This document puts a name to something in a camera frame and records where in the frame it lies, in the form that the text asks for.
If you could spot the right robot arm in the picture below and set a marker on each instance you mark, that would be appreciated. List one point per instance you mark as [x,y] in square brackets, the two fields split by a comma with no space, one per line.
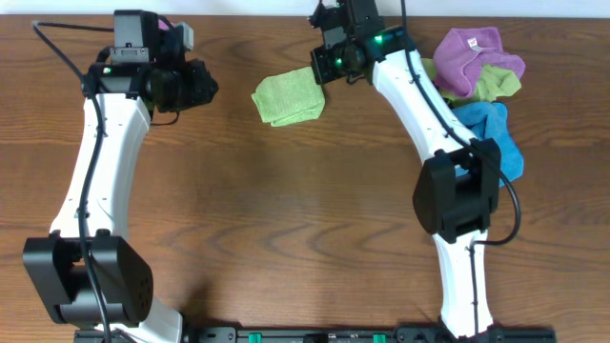
[456,191]

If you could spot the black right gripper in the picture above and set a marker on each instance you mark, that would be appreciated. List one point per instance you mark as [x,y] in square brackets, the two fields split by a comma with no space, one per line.
[319,64]

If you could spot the green microfiber cloth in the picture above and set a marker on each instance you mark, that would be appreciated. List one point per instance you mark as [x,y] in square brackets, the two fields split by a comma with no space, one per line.
[289,98]

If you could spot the crumpled purple cloth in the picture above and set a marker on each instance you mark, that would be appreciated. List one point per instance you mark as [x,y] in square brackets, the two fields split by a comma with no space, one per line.
[462,53]

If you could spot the crumpled olive green cloth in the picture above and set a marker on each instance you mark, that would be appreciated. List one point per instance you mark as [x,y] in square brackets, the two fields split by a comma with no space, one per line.
[493,83]

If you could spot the blue microfiber cloth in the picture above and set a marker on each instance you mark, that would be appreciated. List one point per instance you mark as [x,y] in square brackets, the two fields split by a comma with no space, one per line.
[490,120]

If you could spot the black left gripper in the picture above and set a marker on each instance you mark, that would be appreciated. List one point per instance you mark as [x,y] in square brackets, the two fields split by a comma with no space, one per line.
[205,87]

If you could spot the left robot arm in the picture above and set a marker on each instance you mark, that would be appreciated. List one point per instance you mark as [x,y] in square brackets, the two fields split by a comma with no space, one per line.
[84,270]

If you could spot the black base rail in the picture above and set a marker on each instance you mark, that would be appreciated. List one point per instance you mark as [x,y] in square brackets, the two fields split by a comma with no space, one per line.
[404,334]

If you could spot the folded purple cloth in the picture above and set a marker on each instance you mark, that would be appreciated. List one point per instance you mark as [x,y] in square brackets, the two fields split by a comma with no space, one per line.
[164,24]

